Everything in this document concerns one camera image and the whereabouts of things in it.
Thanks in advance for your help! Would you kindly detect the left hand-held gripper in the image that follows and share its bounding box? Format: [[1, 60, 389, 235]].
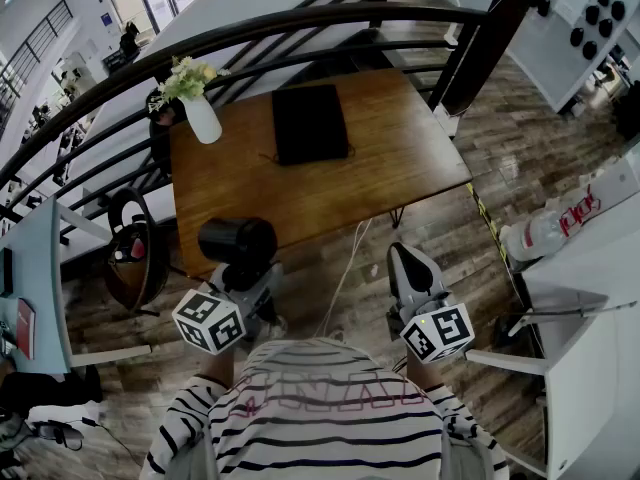
[[172, 262, 285, 357]]

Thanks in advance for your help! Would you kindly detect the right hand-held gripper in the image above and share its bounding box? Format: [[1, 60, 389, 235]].
[[388, 243, 475, 365]]

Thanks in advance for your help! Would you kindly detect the black fabric pouch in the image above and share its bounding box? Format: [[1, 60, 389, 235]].
[[258, 84, 356, 167]]

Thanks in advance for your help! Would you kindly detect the person's right forearm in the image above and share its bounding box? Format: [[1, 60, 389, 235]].
[[404, 355, 444, 390]]

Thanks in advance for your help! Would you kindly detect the person's left forearm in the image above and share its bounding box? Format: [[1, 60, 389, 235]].
[[199, 347, 242, 385]]

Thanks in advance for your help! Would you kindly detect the shrink-wrapped water bottle pack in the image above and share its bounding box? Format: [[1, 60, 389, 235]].
[[499, 187, 601, 262]]

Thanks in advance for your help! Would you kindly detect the black and white striped shirt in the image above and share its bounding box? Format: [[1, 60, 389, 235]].
[[139, 337, 509, 480]]

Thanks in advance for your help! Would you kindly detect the white vase with flowers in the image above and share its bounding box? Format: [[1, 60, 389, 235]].
[[158, 56, 232, 103]]

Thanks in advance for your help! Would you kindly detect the light blue desk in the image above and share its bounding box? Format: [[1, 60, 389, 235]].
[[0, 195, 74, 374]]

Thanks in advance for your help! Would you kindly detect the white counter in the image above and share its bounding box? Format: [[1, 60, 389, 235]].
[[464, 217, 640, 480]]

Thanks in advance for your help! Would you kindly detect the white cardboard box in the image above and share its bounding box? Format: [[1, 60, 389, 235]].
[[574, 157, 640, 209]]

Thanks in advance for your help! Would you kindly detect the red book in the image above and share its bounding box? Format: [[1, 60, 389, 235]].
[[14, 297, 37, 361]]

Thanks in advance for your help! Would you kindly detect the black flat device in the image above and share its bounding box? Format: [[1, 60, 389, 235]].
[[0, 247, 14, 297]]

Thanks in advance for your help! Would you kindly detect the white table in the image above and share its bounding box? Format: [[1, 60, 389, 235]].
[[504, 0, 640, 114]]

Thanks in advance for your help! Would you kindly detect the wooden table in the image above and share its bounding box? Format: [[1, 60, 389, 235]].
[[0, 0, 531, 219]]

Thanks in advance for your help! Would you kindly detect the group of black knobs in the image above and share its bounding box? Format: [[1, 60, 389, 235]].
[[524, 0, 629, 62]]

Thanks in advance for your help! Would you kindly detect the white floor cable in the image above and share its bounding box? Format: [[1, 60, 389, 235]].
[[314, 217, 374, 339]]

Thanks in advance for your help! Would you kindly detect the grey shoulder strap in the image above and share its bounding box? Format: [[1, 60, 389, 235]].
[[439, 427, 496, 480], [169, 427, 219, 480]]

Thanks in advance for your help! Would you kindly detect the black floor cable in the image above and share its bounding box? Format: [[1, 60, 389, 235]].
[[82, 417, 146, 469]]

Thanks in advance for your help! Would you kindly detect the grey device with cables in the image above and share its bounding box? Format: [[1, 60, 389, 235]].
[[32, 417, 84, 452]]

